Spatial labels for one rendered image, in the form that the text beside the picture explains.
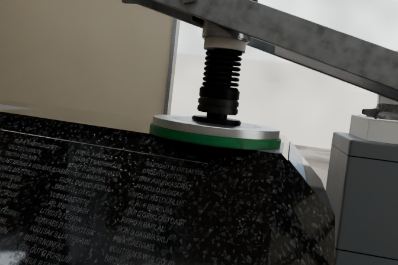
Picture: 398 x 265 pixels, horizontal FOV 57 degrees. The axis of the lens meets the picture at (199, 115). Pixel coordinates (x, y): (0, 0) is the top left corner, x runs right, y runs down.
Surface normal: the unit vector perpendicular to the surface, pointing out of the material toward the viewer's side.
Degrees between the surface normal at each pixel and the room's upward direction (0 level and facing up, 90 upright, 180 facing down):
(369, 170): 90
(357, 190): 90
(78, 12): 90
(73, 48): 90
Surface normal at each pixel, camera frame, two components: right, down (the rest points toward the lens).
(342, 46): -0.19, 0.03
